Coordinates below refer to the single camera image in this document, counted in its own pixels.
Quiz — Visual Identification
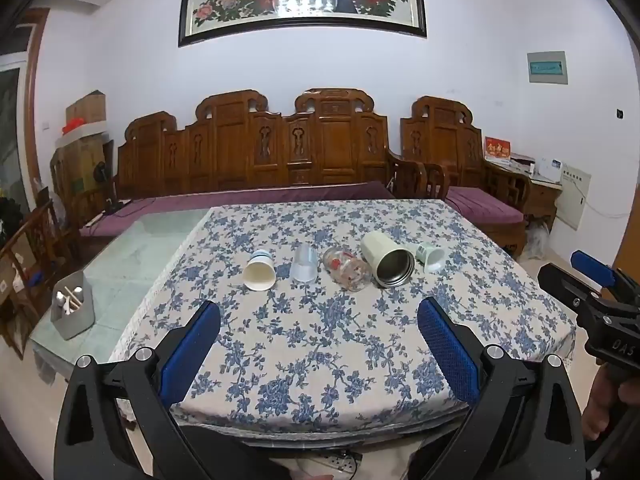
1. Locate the person's right hand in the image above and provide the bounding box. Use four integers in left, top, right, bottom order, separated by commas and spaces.
581, 372, 627, 442

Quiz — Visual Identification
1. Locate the white appliance box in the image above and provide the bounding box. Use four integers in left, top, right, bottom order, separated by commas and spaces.
534, 158, 566, 180

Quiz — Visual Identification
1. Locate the white blue-striped paper cup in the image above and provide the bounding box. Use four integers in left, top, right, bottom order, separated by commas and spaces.
243, 251, 277, 291

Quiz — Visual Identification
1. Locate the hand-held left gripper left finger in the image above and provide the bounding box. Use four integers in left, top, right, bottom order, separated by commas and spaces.
54, 300, 222, 480

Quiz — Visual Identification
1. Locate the long purple seat cushion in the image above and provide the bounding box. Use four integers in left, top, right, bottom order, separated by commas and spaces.
80, 181, 398, 238

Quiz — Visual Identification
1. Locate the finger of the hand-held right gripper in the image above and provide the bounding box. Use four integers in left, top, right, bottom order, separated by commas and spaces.
571, 250, 640, 306
537, 262, 608, 328

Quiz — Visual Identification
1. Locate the brown cardboard box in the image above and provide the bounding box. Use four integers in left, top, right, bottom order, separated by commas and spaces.
65, 91, 107, 125

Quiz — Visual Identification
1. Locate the wooden side table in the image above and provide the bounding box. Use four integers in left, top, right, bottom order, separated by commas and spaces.
484, 157, 563, 233

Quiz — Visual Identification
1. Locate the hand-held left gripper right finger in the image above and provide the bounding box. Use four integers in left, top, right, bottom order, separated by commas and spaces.
416, 296, 587, 480

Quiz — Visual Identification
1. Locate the carved wooden sofa bench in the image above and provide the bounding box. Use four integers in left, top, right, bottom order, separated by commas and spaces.
67, 87, 448, 261

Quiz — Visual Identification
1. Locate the clear plastic cup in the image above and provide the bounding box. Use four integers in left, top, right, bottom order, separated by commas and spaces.
290, 244, 319, 283

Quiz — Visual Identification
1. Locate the red box on side table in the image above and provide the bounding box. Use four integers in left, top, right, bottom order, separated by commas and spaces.
483, 136, 512, 162

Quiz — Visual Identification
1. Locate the tall cardboard box stack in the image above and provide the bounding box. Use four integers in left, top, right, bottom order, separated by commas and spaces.
50, 132, 113, 211

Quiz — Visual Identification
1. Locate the white power strip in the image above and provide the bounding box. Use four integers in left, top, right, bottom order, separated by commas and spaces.
300, 452, 363, 475

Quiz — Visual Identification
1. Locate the wall electrical panel box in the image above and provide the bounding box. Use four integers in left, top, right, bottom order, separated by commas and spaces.
527, 50, 569, 85

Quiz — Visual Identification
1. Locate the white wall cabinet panel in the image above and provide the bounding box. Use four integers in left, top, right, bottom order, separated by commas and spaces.
554, 166, 592, 232

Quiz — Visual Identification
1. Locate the small pale green cup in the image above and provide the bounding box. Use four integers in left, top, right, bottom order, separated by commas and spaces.
416, 241, 445, 274

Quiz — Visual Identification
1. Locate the grey utensil holder box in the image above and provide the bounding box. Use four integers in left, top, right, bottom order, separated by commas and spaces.
50, 270, 97, 341

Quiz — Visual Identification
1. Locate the wooden side chair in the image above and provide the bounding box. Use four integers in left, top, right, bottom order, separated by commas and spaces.
0, 200, 68, 361

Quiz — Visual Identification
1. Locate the clear plastic bag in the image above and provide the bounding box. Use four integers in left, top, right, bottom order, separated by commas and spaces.
522, 220, 552, 260

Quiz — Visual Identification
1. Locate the blue floral tablecloth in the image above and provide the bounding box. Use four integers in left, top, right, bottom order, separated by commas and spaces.
107, 199, 578, 433

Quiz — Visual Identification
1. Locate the carved wooden armchair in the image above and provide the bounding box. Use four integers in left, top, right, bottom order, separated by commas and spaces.
399, 95, 532, 260

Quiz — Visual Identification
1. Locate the cream steel-lined mug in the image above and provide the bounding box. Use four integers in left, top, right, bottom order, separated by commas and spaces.
361, 231, 416, 289

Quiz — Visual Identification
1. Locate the short purple seat cushion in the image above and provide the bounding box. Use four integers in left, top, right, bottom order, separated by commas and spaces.
445, 186, 526, 226

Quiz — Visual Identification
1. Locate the red-printed glass jar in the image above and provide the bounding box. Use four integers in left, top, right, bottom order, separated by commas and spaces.
322, 247, 372, 293

